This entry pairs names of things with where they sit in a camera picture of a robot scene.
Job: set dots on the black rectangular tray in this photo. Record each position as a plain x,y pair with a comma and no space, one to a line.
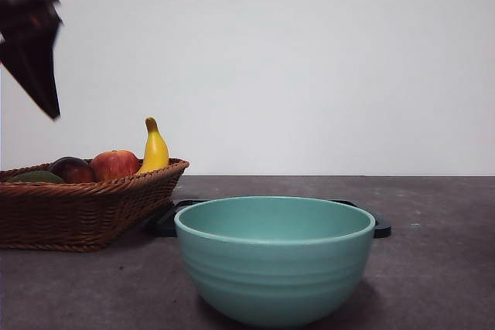
166,225

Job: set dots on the green avocado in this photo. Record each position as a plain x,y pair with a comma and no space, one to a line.
35,177

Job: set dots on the brown woven wicker basket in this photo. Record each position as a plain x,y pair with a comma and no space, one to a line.
77,214

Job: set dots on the dark red plum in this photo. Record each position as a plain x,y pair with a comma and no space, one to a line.
71,171

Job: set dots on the yellow banana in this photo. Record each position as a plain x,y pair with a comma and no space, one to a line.
156,152

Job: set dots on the red yellow apple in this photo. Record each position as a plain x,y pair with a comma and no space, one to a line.
116,165

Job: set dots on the teal ceramic bowl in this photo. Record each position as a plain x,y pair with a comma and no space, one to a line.
274,268

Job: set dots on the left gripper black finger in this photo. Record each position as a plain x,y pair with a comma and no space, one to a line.
29,59
56,75

